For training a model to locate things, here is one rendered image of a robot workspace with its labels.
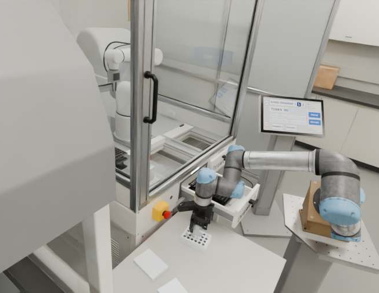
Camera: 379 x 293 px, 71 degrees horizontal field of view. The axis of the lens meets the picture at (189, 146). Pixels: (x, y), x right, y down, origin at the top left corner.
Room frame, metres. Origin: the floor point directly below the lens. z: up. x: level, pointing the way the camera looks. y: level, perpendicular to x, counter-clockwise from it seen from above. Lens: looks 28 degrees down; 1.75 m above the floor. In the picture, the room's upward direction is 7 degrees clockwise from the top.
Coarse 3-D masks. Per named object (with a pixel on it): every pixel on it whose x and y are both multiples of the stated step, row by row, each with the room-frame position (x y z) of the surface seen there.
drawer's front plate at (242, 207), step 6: (258, 186) 1.20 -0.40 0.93; (252, 192) 1.13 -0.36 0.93; (246, 198) 1.08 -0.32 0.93; (252, 198) 1.14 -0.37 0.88; (240, 204) 1.03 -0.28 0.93; (246, 204) 1.07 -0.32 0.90; (240, 210) 0.99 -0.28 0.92; (246, 210) 1.10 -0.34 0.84; (234, 216) 0.98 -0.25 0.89; (240, 216) 1.01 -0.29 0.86; (234, 222) 0.97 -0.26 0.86
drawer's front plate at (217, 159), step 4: (220, 152) 1.53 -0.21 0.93; (224, 152) 1.55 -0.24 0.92; (216, 156) 1.47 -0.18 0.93; (220, 156) 1.50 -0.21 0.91; (212, 160) 1.41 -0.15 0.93; (216, 160) 1.46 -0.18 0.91; (220, 160) 1.51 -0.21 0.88; (224, 160) 1.57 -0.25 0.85; (212, 164) 1.41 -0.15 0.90; (216, 164) 1.46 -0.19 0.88; (212, 168) 1.42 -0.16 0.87; (216, 168) 1.48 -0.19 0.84
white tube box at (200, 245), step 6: (186, 228) 0.96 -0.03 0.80; (186, 234) 0.92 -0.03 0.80; (204, 234) 0.94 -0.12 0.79; (180, 240) 0.90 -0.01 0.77; (186, 240) 0.89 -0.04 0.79; (192, 240) 0.89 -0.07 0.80; (198, 240) 0.89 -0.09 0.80; (204, 240) 0.90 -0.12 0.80; (192, 246) 0.88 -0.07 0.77; (198, 246) 0.87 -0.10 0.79; (204, 246) 0.86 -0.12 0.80
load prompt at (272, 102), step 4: (272, 100) 2.05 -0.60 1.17; (276, 100) 2.06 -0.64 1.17; (280, 100) 2.06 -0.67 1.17; (284, 100) 2.07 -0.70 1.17; (272, 104) 2.03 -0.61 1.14; (276, 104) 2.04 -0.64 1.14; (280, 104) 2.04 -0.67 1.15; (284, 104) 2.05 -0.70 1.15; (288, 104) 2.05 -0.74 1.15; (292, 104) 2.06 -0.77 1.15; (296, 104) 2.06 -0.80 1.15; (300, 104) 2.07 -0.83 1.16; (304, 104) 2.07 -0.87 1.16
